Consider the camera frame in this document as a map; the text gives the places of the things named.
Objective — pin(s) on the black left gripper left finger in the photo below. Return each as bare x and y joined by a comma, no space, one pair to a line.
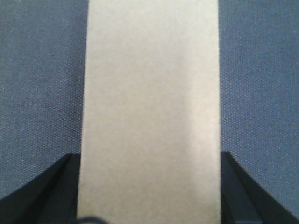
51,198

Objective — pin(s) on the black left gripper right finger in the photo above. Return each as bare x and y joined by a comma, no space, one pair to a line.
244,201

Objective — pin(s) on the brown cardboard package box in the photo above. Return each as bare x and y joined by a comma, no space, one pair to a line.
151,125

